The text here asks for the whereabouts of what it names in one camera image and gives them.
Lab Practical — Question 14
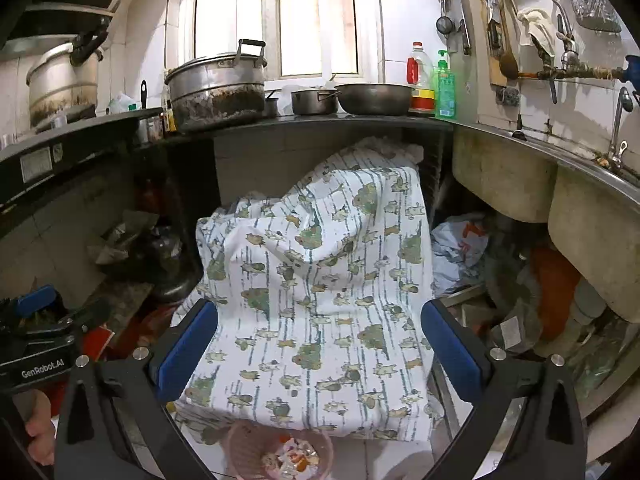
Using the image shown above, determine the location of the pink plastic trash basket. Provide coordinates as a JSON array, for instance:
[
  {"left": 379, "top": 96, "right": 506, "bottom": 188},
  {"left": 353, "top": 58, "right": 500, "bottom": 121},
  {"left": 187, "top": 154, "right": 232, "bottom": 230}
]
[{"left": 224, "top": 420, "right": 334, "bottom": 479}]

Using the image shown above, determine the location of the left hand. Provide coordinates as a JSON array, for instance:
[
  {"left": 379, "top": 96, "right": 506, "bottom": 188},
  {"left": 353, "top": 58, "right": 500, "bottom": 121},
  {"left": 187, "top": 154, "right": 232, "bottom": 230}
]
[{"left": 13, "top": 389, "right": 55, "bottom": 466}]

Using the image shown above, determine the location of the dark metal pot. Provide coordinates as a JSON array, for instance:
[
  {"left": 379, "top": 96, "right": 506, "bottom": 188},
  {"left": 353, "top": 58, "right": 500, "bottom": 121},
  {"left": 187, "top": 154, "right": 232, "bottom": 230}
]
[{"left": 87, "top": 210, "right": 198, "bottom": 304}]

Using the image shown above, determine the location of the white plastic bag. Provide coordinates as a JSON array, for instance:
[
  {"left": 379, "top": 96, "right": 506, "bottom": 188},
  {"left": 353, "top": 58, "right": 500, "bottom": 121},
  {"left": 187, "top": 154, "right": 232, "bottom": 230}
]
[{"left": 431, "top": 214, "right": 489, "bottom": 297}]

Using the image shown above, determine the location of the cat print white cloth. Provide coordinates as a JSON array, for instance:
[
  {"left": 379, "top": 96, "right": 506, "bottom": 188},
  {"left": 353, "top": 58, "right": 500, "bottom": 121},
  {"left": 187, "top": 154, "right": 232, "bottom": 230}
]
[{"left": 176, "top": 138, "right": 434, "bottom": 441}]

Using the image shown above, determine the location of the concrete sink basin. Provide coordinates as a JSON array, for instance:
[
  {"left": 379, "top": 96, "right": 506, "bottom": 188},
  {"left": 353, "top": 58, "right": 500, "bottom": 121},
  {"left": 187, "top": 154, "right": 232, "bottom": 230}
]
[{"left": 452, "top": 126, "right": 639, "bottom": 323}]

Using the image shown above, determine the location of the large pot on stove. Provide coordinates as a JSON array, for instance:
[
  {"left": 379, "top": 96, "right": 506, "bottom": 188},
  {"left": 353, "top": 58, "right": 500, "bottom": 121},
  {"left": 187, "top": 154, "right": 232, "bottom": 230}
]
[{"left": 25, "top": 38, "right": 103, "bottom": 129}]

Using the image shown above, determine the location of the large aluminium steamer pot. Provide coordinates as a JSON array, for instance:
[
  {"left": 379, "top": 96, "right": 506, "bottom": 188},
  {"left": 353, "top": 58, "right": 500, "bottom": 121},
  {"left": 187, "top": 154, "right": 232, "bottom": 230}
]
[{"left": 165, "top": 39, "right": 267, "bottom": 133}]

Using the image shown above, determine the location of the green dish soap bottle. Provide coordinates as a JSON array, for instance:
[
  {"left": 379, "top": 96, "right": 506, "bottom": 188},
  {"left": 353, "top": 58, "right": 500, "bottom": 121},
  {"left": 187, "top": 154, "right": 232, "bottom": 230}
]
[{"left": 435, "top": 50, "right": 457, "bottom": 119}]

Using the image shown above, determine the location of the wide metal basin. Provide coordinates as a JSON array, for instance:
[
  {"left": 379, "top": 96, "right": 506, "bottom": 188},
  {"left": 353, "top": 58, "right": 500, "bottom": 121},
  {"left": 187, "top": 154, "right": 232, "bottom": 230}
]
[{"left": 318, "top": 82, "right": 412, "bottom": 116}]

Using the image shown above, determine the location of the small metal saucepan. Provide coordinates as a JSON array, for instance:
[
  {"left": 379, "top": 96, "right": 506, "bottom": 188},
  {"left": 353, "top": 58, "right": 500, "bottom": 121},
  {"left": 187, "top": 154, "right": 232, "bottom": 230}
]
[{"left": 291, "top": 88, "right": 338, "bottom": 116}]

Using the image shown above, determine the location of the cooking oil bottle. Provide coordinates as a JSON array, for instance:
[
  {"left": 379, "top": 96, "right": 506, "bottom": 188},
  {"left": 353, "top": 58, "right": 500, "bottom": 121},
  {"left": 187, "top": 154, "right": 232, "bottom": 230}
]
[{"left": 406, "top": 41, "right": 436, "bottom": 115}]

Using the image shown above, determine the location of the metal faucet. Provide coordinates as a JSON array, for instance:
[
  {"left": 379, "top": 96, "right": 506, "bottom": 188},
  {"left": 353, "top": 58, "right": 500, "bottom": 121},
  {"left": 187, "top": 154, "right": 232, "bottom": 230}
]
[{"left": 597, "top": 87, "right": 634, "bottom": 172}]

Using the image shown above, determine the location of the window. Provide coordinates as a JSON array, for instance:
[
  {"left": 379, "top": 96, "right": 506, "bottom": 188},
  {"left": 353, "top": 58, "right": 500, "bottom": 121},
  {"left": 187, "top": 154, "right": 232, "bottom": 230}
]
[{"left": 165, "top": 0, "right": 384, "bottom": 84}]

